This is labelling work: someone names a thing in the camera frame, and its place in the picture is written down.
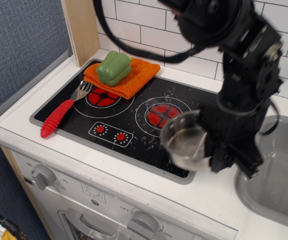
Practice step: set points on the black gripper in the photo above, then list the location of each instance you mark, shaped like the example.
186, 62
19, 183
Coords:
231, 138

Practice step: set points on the stainless steel saucepan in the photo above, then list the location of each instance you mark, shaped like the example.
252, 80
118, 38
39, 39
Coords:
183, 138

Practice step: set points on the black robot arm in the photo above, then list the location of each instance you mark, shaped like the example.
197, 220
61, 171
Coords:
251, 50

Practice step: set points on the black toy stovetop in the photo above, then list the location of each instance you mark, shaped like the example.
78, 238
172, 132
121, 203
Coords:
129, 129

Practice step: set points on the grey sink basin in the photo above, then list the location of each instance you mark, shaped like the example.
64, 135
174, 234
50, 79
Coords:
266, 194

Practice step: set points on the grey right oven knob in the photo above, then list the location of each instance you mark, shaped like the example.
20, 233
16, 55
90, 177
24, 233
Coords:
143, 224

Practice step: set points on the grey oven knob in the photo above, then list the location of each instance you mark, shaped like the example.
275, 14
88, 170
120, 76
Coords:
43, 176
143, 224

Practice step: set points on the orange folded cloth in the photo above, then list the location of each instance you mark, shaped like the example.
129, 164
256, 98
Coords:
142, 72

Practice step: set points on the green toy bell pepper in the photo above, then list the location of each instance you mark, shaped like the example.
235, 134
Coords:
114, 68

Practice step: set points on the white toy oven front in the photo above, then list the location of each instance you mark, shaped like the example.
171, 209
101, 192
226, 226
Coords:
71, 209

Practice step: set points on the grey left oven knob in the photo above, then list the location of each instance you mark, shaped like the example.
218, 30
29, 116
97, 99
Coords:
43, 176

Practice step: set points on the yellow object on floor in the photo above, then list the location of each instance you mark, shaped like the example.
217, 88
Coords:
7, 235

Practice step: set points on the fork with red handle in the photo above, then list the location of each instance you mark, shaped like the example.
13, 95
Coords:
53, 120

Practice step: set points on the wooden side post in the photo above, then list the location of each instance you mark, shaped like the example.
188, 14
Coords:
81, 23

